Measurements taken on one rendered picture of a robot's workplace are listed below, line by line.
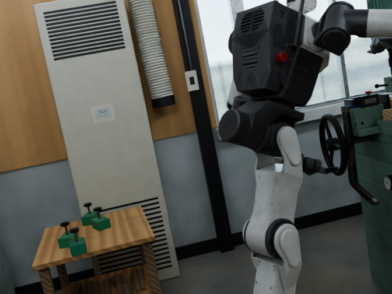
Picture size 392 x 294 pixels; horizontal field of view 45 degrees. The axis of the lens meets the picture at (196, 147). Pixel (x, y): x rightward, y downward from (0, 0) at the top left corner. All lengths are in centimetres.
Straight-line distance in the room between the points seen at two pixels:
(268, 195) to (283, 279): 30
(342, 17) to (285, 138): 43
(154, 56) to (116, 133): 54
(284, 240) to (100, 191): 156
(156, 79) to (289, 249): 167
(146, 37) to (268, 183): 161
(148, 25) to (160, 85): 38
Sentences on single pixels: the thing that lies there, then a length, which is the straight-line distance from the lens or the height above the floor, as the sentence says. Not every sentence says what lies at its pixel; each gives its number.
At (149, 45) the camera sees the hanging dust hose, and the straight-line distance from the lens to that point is 306.
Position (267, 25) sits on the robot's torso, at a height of 135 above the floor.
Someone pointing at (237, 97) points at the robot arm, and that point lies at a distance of 196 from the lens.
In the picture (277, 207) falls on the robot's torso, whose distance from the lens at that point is 170.
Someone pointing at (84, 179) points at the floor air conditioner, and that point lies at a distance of 297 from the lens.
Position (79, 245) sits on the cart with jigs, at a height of 57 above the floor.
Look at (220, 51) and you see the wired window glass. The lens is 340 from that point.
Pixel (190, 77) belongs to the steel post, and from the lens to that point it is 316.
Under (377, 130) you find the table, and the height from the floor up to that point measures 85.
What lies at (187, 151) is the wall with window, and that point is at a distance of 329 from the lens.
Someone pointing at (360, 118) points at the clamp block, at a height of 92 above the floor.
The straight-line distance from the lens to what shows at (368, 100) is 220.
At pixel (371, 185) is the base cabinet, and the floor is 57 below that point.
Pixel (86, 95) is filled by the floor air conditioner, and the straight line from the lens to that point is 292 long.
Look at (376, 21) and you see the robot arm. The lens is 164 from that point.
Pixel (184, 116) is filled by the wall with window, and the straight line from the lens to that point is 325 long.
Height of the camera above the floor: 122
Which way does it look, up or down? 8 degrees down
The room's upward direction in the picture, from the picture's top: 11 degrees counter-clockwise
